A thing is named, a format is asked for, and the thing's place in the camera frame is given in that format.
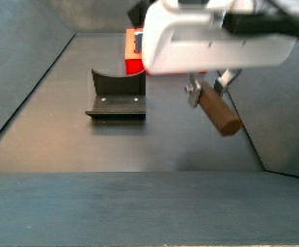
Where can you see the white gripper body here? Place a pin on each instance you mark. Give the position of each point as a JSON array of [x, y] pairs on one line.
[[186, 41]]

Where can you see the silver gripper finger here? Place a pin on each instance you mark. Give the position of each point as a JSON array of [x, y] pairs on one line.
[[194, 90], [225, 80]]

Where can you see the brown hexagon peg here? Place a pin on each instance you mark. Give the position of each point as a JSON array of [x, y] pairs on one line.
[[223, 117]]

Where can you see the red shape sorter board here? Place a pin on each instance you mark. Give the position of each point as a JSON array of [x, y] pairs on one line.
[[134, 65]]

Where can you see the blue arch shaped peg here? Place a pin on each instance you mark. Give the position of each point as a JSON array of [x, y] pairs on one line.
[[138, 36]]

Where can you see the black curved holder stand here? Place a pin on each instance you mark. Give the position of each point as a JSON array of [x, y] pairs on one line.
[[119, 95]]

